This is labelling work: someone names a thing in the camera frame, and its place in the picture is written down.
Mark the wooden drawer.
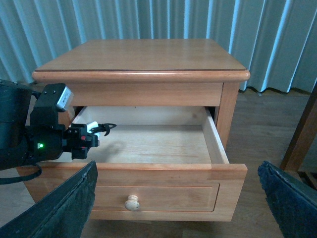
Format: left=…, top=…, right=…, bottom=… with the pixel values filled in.
left=25, top=106, right=247, bottom=221

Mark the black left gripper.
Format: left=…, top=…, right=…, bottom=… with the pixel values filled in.
left=27, top=83, right=99, bottom=161

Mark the wooden nightstand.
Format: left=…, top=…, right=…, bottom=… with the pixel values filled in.
left=17, top=38, right=251, bottom=223

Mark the white charger with black cable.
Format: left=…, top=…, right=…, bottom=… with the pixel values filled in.
left=87, top=121, right=117, bottom=137

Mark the dark wooden furniture leg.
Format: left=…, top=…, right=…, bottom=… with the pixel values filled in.
left=280, top=86, right=317, bottom=173

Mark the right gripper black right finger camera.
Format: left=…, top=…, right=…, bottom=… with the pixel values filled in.
left=258, top=161, right=317, bottom=238

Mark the grey-green curtain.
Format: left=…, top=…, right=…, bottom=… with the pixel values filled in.
left=0, top=0, right=317, bottom=92

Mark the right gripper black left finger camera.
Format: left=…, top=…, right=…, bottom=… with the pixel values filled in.
left=0, top=161, right=98, bottom=238

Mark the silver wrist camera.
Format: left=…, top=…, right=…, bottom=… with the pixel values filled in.
left=56, top=86, right=74, bottom=112

